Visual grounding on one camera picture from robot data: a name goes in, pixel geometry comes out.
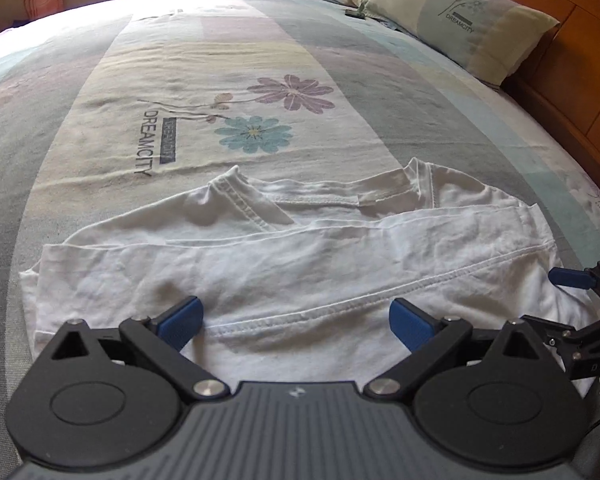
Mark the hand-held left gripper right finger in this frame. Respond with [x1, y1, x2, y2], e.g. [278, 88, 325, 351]
[362, 298, 548, 403]

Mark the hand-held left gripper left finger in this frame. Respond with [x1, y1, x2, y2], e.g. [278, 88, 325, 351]
[50, 296, 231, 402]

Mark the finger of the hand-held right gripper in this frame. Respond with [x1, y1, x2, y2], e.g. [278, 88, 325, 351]
[548, 261, 600, 312]

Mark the white printed long-sleeve shirt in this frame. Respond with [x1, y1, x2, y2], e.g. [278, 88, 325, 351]
[20, 157, 600, 397]

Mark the wooden headboard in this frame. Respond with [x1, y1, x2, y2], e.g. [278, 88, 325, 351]
[465, 0, 600, 197]

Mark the large printed pastel pillow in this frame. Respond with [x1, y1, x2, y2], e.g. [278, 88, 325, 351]
[365, 0, 561, 86]

